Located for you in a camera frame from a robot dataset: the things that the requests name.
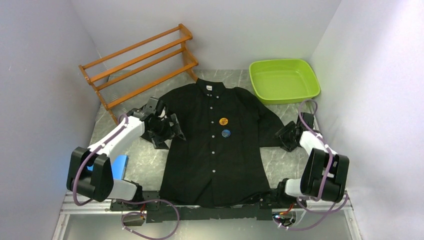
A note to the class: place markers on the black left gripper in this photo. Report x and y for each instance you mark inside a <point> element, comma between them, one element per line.
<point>159,141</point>

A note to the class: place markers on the orange round brooch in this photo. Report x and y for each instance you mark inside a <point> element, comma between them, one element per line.
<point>223,121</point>

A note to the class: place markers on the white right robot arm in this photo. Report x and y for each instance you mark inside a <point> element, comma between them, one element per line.
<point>325,173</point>

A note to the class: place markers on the blue round brooch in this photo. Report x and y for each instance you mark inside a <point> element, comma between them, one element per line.
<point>226,133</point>

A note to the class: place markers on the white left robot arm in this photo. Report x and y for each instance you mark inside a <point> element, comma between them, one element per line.
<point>90,175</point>

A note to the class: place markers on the aluminium frame rail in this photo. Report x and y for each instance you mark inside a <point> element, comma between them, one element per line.
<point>100,221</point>

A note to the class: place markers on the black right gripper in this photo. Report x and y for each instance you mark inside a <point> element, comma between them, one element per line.
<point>282,134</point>

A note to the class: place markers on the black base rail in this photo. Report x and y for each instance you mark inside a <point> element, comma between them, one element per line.
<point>260,208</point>

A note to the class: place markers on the black button shirt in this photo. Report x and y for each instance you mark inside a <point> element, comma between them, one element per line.
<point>207,169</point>

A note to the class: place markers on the green plastic basin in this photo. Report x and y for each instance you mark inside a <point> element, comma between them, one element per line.
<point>283,81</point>

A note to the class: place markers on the orange wooden rack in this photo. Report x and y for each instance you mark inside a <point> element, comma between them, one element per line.
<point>122,79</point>

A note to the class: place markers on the blue foam pad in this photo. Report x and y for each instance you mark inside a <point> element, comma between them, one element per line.
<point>118,167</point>

